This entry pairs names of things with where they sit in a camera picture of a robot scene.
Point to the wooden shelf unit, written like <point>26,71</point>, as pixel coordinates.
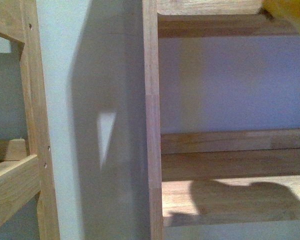
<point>196,19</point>

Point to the wooden chair frame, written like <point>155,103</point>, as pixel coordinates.
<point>28,207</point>

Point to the orange plush toy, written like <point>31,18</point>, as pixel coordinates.
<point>287,10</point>

